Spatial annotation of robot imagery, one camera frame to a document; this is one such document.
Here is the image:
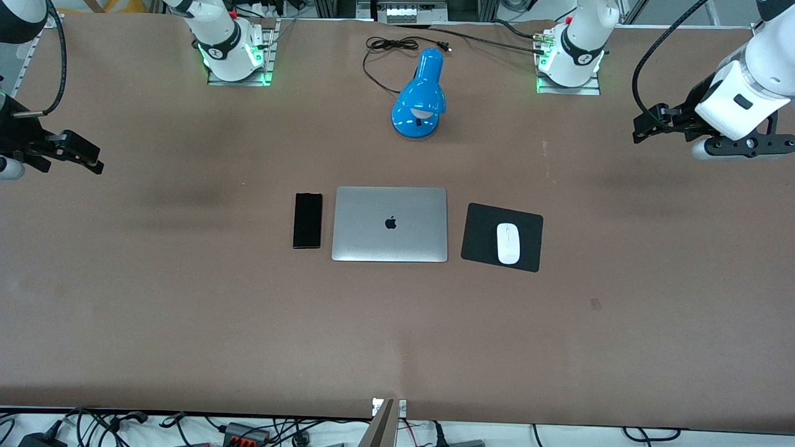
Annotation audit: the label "camera support post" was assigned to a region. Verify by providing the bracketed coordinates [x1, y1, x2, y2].
[358, 398, 398, 447]

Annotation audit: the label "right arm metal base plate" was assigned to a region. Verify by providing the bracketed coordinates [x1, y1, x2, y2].
[207, 19, 275, 86]

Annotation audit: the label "grey power strip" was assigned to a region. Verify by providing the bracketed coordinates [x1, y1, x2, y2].
[385, 3, 449, 24]

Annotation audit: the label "black lamp power cord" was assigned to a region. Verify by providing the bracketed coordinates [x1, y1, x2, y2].
[362, 36, 452, 95]

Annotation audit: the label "black power adapter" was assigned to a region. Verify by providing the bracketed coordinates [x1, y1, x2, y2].
[17, 431, 68, 447]

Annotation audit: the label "silver closed laptop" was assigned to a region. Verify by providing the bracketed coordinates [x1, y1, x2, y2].
[331, 186, 448, 263]

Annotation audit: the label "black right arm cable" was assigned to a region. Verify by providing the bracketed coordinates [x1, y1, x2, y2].
[12, 0, 68, 119]

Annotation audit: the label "white computer mouse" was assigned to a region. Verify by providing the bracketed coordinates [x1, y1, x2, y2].
[496, 223, 520, 266]

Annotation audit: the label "blue desk lamp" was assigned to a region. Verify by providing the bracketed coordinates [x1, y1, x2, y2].
[391, 47, 447, 140]

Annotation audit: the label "black mouse pad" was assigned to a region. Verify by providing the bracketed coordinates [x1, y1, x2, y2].
[460, 202, 544, 273]

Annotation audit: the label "yellow box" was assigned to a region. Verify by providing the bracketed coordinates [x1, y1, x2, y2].
[53, 0, 165, 14]

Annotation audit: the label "black smartphone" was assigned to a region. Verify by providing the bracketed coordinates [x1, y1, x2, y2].
[293, 192, 323, 250]

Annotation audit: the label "black base supply cable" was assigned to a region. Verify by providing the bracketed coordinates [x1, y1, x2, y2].
[397, 19, 550, 56]

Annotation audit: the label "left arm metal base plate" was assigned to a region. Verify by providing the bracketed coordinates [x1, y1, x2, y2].
[535, 28, 602, 96]

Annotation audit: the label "grey connector box orange levers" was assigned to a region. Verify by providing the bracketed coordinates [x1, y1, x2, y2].
[220, 422, 272, 446]

